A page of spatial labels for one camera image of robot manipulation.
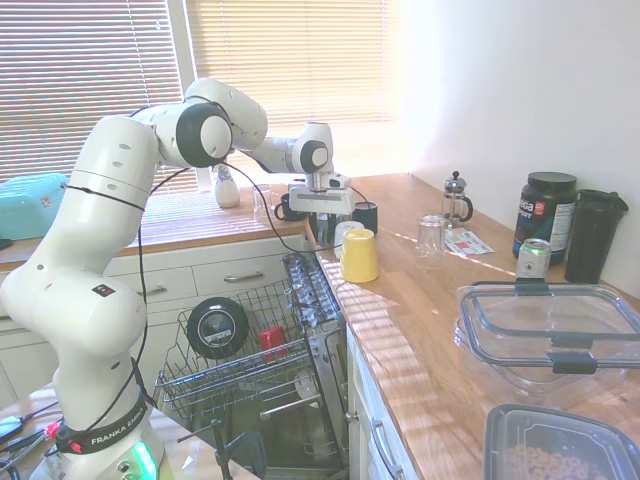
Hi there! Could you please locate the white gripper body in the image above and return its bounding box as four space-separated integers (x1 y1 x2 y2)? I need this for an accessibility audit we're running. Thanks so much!
288 180 355 216

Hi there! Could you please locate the dark navy mug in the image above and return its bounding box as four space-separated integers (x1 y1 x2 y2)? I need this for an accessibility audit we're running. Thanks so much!
351 200 380 237

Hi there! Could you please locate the black mug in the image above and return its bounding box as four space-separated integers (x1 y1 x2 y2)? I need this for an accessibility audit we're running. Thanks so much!
275 191 309 222

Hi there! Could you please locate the red mug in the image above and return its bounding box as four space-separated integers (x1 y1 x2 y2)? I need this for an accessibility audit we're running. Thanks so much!
256 325 291 364

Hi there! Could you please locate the white cup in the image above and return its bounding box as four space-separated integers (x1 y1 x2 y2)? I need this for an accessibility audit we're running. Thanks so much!
333 220 366 247

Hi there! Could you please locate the yellow cup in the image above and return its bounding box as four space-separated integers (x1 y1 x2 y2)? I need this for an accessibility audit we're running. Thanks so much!
339 229 380 284

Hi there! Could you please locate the clear drinking glass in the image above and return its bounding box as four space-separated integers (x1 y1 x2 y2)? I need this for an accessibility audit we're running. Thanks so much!
251 183 274 222
415 214 448 259

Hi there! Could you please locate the dishwasher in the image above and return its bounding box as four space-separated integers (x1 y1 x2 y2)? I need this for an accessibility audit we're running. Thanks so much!
159 234 352 479

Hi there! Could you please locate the white blue-patterned vase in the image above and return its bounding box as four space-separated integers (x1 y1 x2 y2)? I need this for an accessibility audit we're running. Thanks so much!
213 164 241 209

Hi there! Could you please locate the glass French press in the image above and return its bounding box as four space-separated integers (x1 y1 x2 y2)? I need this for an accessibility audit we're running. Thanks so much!
441 170 475 231

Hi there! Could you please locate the printed paper leaflet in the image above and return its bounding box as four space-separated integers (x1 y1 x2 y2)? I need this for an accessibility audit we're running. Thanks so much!
443 226 496 259

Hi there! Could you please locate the black round pan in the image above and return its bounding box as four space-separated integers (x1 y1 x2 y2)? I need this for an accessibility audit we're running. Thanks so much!
185 296 250 359

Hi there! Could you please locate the wide window blind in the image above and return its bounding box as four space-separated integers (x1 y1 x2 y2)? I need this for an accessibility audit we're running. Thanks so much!
186 0 402 151

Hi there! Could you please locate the white plate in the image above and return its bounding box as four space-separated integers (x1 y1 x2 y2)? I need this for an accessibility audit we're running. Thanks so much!
293 368 317 402

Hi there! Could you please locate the white green drink can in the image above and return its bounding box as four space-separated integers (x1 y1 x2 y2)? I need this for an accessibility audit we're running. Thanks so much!
515 237 553 282

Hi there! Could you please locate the black protein powder jar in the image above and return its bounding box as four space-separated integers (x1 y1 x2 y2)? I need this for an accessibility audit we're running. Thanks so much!
511 171 580 267

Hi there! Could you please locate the clear plastic lidded container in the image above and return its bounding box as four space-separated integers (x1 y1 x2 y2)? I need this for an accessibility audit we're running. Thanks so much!
453 280 640 402

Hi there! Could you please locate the black shaker bottle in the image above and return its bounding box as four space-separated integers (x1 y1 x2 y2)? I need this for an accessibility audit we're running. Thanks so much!
564 188 631 285

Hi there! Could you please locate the teal storage box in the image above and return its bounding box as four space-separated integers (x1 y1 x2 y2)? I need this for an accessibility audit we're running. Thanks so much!
0 172 70 241

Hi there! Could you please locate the grey lidded food container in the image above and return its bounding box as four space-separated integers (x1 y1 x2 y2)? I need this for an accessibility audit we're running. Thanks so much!
481 401 640 480

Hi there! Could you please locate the wire dish rack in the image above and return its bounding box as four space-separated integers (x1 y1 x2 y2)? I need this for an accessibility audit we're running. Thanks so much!
154 276 347 427

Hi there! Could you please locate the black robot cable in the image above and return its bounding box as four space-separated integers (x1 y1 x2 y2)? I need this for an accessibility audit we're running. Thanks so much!
64 99 312 436

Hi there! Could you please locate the metal cabinet handle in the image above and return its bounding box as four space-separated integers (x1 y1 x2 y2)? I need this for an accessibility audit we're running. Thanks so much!
369 418 404 479

